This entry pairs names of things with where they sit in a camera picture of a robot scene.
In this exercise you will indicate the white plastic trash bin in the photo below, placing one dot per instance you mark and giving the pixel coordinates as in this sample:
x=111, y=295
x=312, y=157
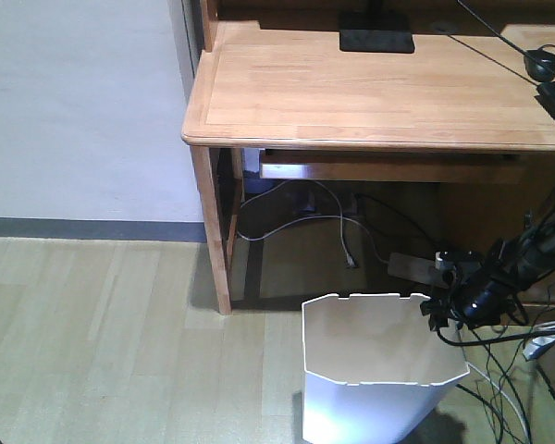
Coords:
x=373, y=367

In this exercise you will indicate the wooden desk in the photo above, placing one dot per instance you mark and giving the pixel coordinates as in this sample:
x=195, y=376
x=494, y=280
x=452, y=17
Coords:
x=272, y=75

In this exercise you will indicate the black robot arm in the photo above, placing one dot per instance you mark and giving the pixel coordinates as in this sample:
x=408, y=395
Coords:
x=529, y=258

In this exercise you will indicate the black computer mouse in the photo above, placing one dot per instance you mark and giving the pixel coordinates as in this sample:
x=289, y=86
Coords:
x=540, y=65

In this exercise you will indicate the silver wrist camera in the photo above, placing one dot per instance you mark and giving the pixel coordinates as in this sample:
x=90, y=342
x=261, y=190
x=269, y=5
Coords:
x=448, y=260

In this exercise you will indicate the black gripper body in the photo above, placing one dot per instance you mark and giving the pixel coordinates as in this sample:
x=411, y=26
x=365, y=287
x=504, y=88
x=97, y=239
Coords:
x=482, y=293

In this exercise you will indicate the wooden keyboard tray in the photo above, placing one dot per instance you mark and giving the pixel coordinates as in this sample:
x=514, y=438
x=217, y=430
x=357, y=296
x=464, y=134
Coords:
x=392, y=167

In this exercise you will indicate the white power strip under desk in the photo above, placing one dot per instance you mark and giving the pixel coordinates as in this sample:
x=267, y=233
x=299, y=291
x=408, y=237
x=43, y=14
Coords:
x=415, y=269

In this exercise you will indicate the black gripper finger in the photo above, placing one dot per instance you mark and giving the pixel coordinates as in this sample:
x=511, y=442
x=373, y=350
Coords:
x=438, y=312

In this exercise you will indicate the black monitor stand base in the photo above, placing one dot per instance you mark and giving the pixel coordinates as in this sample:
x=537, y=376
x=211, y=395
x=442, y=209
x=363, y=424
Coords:
x=375, y=30

